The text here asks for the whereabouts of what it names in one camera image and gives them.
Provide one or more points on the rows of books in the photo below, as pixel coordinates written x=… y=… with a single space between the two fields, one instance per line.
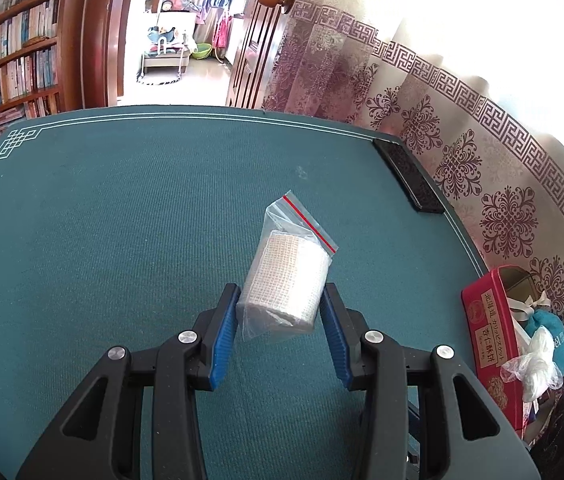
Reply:
x=12 y=60

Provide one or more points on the bandage roll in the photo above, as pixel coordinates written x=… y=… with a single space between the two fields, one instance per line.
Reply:
x=287 y=280

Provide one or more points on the wooden door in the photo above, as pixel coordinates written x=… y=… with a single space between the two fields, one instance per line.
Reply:
x=252 y=60

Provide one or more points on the small clear plastic bag bundle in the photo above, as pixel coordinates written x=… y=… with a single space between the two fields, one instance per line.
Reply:
x=537 y=365

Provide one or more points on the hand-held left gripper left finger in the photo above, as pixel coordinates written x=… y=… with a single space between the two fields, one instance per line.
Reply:
x=224 y=340

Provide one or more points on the wooden door frame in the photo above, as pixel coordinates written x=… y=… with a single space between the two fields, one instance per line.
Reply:
x=102 y=35

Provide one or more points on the wooden bookshelf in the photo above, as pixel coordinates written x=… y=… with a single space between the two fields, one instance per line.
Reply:
x=71 y=60

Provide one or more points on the red tin box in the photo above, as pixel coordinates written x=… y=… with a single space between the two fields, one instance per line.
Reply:
x=489 y=340

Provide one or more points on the green felt desktop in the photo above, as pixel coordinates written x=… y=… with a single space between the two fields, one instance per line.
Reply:
x=112 y=210

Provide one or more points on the patterned beige curtain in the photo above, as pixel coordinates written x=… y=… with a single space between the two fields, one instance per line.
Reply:
x=462 y=110

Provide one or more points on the green plastic basin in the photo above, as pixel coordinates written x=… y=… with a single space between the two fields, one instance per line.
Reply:
x=200 y=51

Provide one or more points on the metal rack cart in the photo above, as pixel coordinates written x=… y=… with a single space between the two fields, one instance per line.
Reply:
x=162 y=60

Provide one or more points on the blue cloth pouch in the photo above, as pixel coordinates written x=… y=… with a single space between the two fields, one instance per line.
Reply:
x=557 y=340

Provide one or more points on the black phone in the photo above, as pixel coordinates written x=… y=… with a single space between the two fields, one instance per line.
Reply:
x=407 y=175

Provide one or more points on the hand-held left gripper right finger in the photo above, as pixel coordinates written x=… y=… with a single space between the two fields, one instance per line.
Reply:
x=334 y=340

